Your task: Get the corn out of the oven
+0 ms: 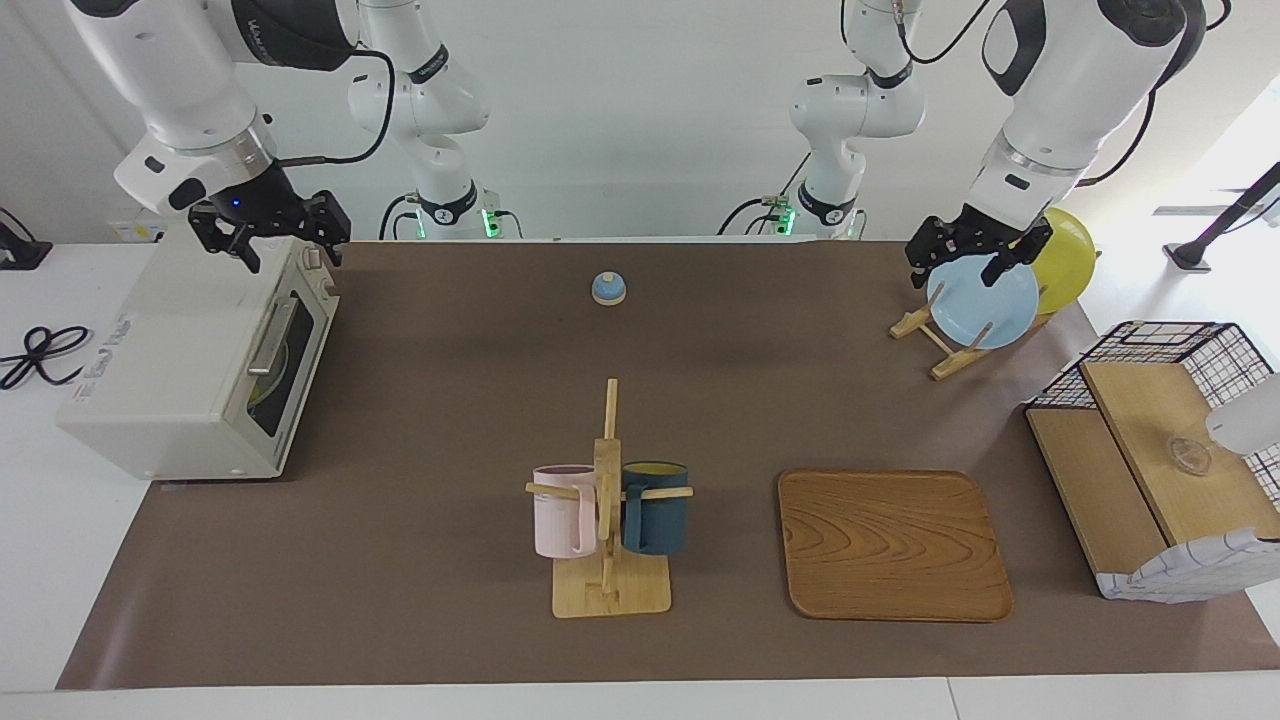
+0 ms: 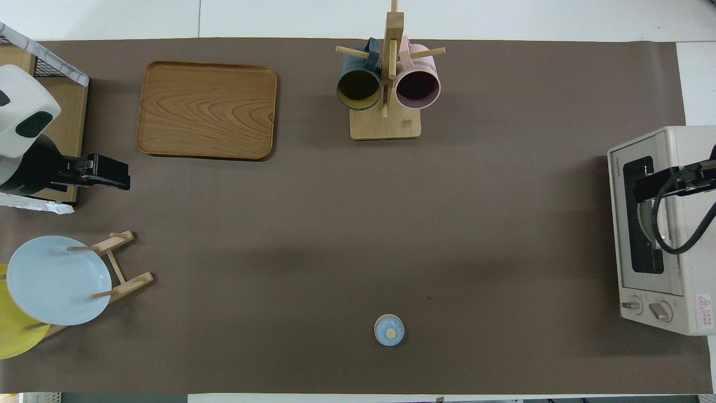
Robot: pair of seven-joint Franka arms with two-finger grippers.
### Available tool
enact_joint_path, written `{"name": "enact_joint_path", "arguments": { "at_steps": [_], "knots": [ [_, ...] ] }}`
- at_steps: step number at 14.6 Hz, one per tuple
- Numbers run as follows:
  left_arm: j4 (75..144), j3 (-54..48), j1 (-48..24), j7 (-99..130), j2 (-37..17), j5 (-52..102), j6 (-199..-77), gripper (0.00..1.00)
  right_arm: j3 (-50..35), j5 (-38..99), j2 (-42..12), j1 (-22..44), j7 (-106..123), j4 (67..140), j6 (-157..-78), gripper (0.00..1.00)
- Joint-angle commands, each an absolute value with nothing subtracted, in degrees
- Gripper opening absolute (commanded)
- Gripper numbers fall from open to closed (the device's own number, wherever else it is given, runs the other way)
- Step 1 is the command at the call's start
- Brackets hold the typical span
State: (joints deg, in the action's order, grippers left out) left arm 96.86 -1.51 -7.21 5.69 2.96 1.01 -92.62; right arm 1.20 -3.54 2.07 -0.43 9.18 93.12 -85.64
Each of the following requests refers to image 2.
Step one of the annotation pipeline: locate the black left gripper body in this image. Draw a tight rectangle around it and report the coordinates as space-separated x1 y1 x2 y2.
51 154 96 186

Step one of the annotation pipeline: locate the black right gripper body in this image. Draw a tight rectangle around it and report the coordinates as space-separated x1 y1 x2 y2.
663 160 716 198

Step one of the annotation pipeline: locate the white toaster oven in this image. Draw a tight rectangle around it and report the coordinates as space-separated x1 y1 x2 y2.
607 125 716 336

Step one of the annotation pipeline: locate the wooden plate rack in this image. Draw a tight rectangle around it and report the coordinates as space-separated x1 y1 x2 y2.
22 230 154 339

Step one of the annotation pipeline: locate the light blue plate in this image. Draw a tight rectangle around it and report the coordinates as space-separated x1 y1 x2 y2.
6 236 112 326

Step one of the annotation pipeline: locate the wooden serving tray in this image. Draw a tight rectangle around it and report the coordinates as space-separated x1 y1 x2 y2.
136 61 278 161

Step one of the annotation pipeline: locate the yellow plate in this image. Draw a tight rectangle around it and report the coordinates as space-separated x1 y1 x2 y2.
0 263 51 360

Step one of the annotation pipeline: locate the brown table mat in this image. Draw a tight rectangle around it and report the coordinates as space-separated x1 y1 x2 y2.
0 38 714 395

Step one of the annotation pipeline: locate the pink mug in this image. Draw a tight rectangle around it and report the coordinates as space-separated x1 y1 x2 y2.
395 36 442 110

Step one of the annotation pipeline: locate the dark teal mug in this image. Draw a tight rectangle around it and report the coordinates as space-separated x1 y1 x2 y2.
336 38 383 111

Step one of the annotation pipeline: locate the wooden mug tree stand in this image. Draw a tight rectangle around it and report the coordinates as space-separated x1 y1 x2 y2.
336 0 446 140

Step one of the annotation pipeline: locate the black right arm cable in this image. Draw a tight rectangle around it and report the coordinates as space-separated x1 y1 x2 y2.
652 167 716 255

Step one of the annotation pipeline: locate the wire basket wooden shelf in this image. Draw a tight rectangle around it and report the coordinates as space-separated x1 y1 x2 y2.
0 22 90 215

